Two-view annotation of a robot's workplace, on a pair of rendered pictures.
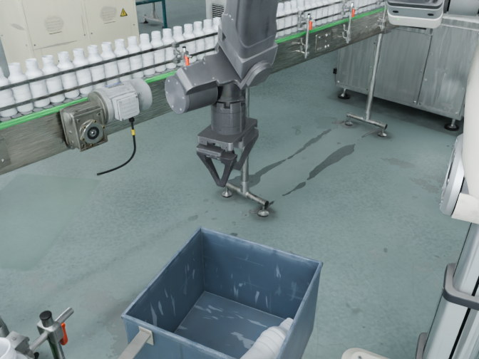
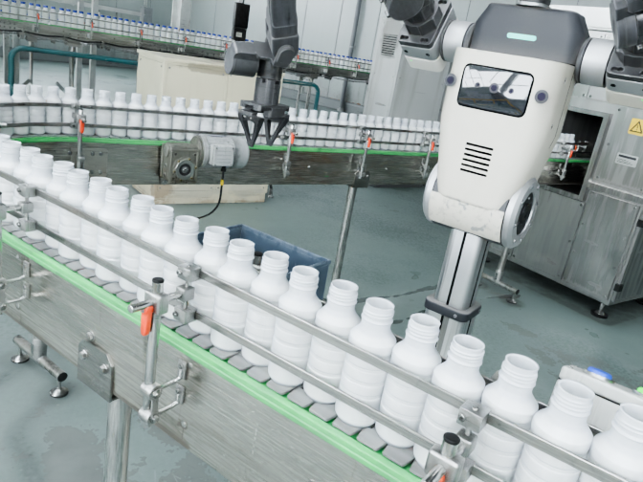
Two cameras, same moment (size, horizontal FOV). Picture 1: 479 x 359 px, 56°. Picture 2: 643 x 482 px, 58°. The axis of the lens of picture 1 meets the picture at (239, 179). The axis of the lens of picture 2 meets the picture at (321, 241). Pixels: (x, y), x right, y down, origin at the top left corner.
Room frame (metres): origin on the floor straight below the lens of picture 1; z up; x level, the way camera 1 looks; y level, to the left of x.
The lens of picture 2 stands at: (-0.62, -0.35, 1.45)
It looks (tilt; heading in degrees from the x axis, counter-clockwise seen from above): 18 degrees down; 8
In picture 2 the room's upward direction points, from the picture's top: 10 degrees clockwise
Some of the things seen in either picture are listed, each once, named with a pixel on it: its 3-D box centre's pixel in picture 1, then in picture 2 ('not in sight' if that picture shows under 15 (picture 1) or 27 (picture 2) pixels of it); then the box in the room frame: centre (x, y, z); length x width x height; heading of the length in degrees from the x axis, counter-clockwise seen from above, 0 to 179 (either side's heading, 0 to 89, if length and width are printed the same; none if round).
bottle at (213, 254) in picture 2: not in sight; (211, 279); (0.18, -0.08, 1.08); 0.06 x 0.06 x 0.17
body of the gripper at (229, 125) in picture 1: (228, 117); (266, 95); (0.69, 0.02, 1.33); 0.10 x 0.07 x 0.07; 154
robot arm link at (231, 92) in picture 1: (224, 82); (267, 66); (0.68, 0.02, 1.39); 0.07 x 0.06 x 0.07; 129
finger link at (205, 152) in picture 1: (224, 159); (256, 126); (0.67, 0.03, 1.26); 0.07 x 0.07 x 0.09; 64
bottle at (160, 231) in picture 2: not in sight; (158, 255); (0.23, 0.03, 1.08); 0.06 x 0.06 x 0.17
